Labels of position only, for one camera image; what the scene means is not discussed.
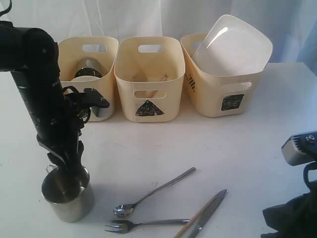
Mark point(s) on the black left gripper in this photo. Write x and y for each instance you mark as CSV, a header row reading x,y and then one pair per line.
x,y
55,114

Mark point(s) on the steel mug wire handle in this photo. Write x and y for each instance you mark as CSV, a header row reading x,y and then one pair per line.
x,y
70,196

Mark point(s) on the steel spoon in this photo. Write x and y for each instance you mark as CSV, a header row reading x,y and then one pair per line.
x,y
126,210

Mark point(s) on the white plastic bowl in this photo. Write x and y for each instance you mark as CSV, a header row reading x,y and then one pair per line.
x,y
81,80

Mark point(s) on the steel tumbler cup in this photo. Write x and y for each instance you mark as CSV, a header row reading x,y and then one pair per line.
x,y
88,67

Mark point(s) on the wooden chopstick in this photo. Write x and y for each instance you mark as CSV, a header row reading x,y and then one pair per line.
x,y
139,76
194,218

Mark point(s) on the white square plate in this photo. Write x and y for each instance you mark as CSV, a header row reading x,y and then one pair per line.
x,y
233,48

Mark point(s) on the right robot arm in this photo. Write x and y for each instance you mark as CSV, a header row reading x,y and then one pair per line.
x,y
295,219

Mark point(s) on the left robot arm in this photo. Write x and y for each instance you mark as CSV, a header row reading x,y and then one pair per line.
x,y
31,56

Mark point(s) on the steel fork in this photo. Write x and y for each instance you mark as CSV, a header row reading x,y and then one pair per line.
x,y
125,226

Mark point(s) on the cream bin triangle mark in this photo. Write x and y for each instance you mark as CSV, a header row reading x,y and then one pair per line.
x,y
152,54

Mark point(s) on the cream bin circle mark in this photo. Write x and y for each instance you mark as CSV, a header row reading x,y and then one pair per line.
x,y
104,50

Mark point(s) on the steel table knife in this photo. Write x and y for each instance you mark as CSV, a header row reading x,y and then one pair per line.
x,y
208,212

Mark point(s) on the cream bin square mark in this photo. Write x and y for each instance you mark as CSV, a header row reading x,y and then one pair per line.
x,y
215,96

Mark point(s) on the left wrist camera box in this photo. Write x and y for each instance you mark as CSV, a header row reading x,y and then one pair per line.
x,y
96,101

